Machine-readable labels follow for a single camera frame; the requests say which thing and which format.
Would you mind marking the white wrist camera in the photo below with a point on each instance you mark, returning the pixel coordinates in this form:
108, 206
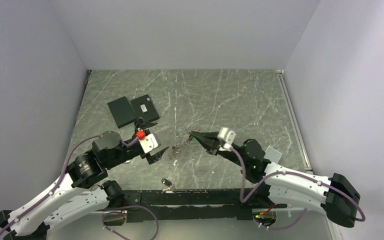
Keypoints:
149, 143
226, 138

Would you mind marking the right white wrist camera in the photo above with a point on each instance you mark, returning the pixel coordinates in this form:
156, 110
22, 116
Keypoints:
226, 138

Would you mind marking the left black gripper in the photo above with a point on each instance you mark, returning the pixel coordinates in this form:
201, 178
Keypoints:
139, 124

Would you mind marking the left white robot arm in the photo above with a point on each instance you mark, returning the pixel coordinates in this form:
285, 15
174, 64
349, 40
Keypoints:
82, 186

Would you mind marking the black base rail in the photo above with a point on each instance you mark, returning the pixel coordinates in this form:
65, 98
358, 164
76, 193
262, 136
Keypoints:
191, 204

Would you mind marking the black box lid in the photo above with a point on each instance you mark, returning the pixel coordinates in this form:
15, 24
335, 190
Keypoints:
122, 112

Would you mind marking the aluminium frame rail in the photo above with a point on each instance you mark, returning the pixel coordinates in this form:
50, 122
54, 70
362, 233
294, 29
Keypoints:
301, 145

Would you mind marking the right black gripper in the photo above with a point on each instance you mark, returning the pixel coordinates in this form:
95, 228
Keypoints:
210, 140

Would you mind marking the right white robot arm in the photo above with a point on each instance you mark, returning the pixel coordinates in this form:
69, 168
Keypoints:
333, 196

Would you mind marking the black box with label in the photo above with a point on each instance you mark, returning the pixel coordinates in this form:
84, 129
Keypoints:
144, 108

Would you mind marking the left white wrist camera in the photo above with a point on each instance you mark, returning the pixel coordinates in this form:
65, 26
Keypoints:
149, 143

